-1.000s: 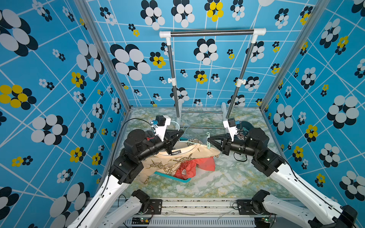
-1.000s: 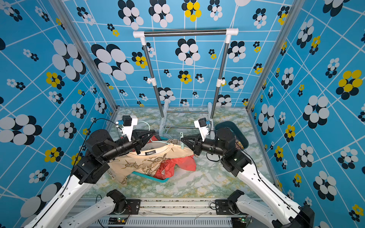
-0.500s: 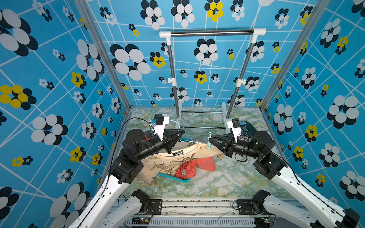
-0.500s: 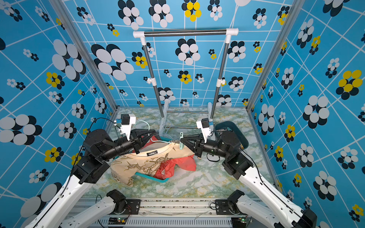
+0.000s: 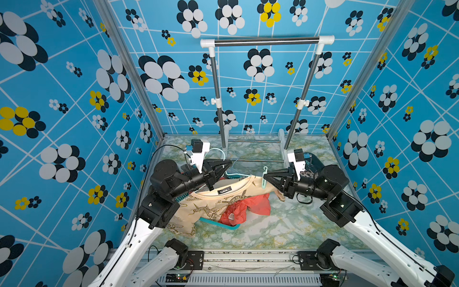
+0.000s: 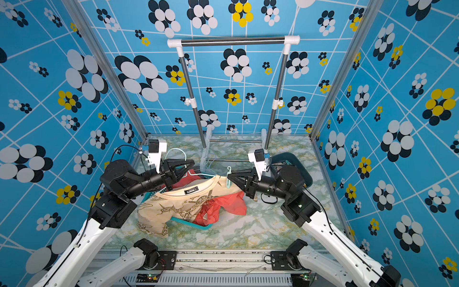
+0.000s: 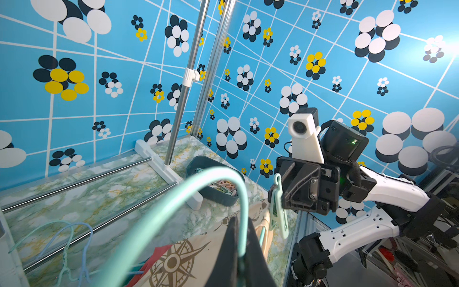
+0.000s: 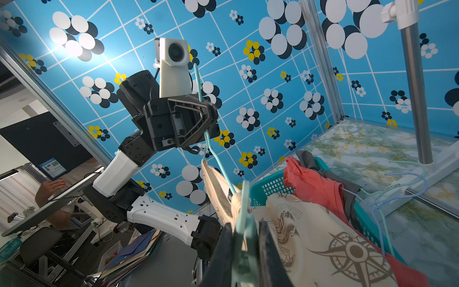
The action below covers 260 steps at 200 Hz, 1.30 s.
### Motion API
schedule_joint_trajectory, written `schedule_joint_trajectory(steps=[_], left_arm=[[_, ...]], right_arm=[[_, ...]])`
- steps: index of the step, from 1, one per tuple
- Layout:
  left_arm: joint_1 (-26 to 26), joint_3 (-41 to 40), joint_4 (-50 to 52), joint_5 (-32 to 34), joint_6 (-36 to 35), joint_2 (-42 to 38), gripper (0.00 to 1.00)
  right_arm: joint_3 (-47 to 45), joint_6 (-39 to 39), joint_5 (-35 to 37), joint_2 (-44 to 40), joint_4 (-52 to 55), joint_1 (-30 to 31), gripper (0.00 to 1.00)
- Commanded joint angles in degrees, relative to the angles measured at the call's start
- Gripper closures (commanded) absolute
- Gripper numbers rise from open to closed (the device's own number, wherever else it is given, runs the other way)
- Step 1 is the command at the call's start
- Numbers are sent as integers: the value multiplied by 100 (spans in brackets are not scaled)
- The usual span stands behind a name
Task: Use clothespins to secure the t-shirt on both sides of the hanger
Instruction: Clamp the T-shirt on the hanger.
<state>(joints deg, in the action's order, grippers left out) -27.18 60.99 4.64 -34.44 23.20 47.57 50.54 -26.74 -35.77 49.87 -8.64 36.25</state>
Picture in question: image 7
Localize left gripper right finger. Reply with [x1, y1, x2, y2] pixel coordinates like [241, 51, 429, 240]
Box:
[244, 220, 276, 287]

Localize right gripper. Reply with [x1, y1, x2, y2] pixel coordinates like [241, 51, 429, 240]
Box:
[274, 157, 377, 215]

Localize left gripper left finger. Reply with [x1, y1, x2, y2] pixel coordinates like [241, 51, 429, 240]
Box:
[205, 217, 239, 287]

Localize beige compass print t-shirt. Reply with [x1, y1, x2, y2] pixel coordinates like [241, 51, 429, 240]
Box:
[134, 200, 273, 287]

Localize mint green clothespin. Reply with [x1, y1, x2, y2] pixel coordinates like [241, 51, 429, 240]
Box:
[270, 173, 289, 239]

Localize mint green wire hanger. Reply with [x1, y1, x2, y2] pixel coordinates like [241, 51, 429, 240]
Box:
[95, 167, 249, 287]

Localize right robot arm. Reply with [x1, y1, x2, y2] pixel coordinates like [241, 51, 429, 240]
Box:
[268, 115, 445, 287]

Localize pile of coloured clothespins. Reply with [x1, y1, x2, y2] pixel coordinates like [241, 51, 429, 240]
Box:
[208, 180, 237, 196]

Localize red garment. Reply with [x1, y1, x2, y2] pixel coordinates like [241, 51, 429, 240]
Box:
[126, 245, 172, 287]

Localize dark grey clothespin tray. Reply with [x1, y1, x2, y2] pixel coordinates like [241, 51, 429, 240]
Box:
[185, 155, 245, 206]

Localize metal clothes rack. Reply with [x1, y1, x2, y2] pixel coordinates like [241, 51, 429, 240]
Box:
[1, 1, 229, 264]

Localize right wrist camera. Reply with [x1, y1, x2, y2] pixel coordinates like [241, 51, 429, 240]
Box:
[288, 108, 325, 164]

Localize blue wire hanger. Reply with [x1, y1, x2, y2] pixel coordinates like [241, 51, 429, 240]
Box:
[39, 222, 94, 287]

